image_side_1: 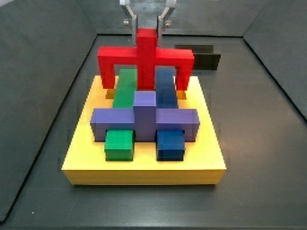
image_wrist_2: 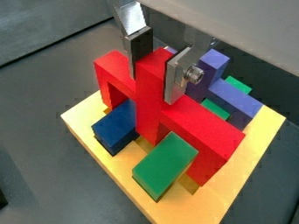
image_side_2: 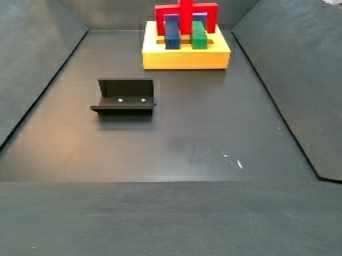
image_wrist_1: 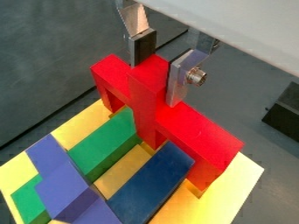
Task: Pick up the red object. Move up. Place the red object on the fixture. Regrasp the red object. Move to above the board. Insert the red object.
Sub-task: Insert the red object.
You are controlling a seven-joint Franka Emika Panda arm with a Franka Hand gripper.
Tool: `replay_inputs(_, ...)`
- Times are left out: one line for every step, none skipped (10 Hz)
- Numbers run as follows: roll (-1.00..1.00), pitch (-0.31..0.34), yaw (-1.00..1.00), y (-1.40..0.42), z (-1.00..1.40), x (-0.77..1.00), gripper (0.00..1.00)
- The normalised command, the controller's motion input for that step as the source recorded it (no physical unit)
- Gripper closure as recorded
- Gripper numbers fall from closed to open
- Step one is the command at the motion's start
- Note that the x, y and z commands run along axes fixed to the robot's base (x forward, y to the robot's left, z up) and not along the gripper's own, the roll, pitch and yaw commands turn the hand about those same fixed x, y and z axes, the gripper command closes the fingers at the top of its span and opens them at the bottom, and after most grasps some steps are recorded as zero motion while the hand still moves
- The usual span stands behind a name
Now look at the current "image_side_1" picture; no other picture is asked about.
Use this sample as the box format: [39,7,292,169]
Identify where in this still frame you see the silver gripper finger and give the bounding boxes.
[158,0,177,45]
[119,0,138,44]

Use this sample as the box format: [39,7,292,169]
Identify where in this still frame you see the red E-shaped block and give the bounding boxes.
[98,29,195,91]

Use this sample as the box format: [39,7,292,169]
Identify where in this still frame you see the yellow wooden board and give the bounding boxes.
[62,76,227,185]

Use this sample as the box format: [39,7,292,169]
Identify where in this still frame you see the purple cross-shaped block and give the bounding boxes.
[90,92,201,142]

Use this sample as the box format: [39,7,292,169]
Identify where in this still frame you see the blue rectangular block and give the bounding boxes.
[157,69,185,161]

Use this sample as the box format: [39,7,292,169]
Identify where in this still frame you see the green rectangular block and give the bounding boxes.
[105,69,137,161]

